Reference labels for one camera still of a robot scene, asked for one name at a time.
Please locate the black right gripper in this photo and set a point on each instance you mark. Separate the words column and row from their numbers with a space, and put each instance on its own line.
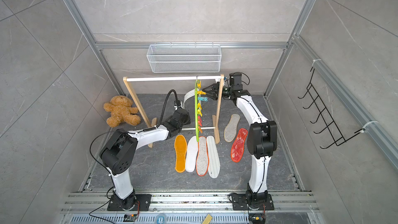
column 214, row 93

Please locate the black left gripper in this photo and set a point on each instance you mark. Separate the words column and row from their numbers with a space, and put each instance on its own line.
column 188, row 118

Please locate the grey striped insole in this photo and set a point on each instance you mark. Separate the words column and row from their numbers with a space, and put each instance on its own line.
column 187, row 96
column 214, row 162

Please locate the yellow fuzzy insole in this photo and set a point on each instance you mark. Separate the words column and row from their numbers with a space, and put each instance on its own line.
column 180, row 146

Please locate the white foam insole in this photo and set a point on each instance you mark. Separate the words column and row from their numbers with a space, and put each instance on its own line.
column 191, row 155

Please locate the grey felt yellow-edged insole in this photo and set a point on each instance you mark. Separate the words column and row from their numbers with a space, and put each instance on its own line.
column 230, row 130

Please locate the grey felt orange-edged insole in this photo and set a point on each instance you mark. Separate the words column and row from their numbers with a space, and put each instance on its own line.
column 202, row 157

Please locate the red orange-edged insole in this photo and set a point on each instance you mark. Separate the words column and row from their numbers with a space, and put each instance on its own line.
column 237, row 149

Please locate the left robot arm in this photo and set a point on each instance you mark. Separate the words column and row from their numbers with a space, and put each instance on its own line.
column 117, row 155

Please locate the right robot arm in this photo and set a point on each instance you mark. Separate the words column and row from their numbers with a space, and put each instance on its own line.
column 261, row 139

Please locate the green round clip hanger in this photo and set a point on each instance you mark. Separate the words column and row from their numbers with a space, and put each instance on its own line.
column 198, row 108

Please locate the brown teddy bear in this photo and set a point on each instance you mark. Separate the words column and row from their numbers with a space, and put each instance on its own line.
column 121, row 110

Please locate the wooden clothes rack frame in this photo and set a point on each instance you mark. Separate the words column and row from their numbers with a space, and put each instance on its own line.
column 169, row 128

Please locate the white wire mesh basket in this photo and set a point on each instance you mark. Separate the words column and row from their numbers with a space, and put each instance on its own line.
column 186, row 58

